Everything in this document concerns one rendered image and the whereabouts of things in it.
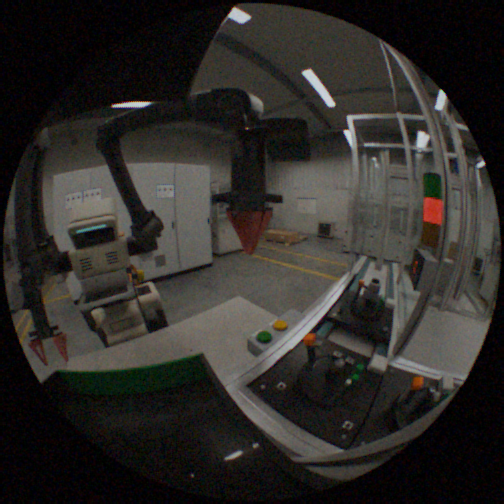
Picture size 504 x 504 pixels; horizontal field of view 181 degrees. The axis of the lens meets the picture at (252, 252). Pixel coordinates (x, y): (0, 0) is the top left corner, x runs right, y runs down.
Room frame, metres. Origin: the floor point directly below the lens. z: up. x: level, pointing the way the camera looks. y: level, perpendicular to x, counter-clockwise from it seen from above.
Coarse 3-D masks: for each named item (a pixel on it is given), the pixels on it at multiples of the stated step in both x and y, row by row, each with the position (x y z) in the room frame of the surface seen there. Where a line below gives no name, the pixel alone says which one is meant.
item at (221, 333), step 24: (216, 312) 0.56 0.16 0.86; (240, 312) 0.56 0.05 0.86; (264, 312) 0.56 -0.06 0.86; (144, 336) 0.34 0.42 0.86; (168, 336) 0.37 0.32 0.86; (192, 336) 0.39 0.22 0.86; (216, 336) 0.41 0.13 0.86; (240, 336) 0.41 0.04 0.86; (72, 360) 0.07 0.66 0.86; (96, 360) 0.14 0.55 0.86; (120, 360) 0.20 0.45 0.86; (144, 360) 0.23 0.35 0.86; (168, 360) 0.26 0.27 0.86; (216, 360) 0.30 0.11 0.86
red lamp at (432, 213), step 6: (426, 198) 0.19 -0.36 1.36; (426, 204) 0.19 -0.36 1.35; (432, 204) 0.17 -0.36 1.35; (438, 204) 0.16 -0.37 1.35; (426, 210) 0.19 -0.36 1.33; (432, 210) 0.17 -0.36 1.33; (438, 210) 0.16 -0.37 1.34; (426, 216) 0.19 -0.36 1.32; (432, 216) 0.17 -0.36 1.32; (438, 216) 0.16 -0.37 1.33; (432, 222) 0.18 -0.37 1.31; (438, 222) 0.16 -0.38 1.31
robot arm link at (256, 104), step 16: (192, 96) 0.20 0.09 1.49; (208, 96) 0.20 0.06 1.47; (240, 96) 0.19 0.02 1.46; (128, 112) 0.25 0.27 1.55; (144, 112) 0.24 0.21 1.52; (160, 112) 0.23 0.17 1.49; (176, 112) 0.23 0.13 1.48; (192, 112) 0.22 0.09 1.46; (208, 112) 0.21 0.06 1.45; (256, 112) 0.22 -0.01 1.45; (112, 128) 0.26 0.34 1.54; (128, 128) 0.27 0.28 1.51
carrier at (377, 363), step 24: (288, 360) 0.22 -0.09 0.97; (336, 360) 0.15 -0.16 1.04; (360, 360) 0.17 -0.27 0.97; (384, 360) 0.14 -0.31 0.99; (264, 384) 0.16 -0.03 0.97; (288, 384) 0.15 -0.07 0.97; (312, 384) 0.14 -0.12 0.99; (336, 384) 0.12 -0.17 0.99; (360, 384) 0.11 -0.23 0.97; (288, 408) 0.10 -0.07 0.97; (312, 408) 0.09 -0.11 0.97; (336, 408) 0.07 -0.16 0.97; (360, 408) 0.05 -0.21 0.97; (312, 432) 0.03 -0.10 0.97; (336, 432) 0.02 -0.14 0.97
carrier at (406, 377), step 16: (400, 368) 0.10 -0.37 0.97; (384, 384) 0.08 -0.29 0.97; (400, 384) 0.06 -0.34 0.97; (432, 384) -0.01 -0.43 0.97; (448, 384) -0.05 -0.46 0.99; (384, 400) 0.04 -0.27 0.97; (400, 400) 0.02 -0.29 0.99; (416, 400) -0.01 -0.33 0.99; (432, 400) -0.04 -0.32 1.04; (368, 416) 0.03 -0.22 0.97; (384, 416) 0.01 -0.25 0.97; (400, 416) -0.02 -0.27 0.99; (416, 416) -0.04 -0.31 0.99; (368, 432) -0.01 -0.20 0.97; (384, 432) -0.03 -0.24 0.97; (352, 448) -0.03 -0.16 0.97
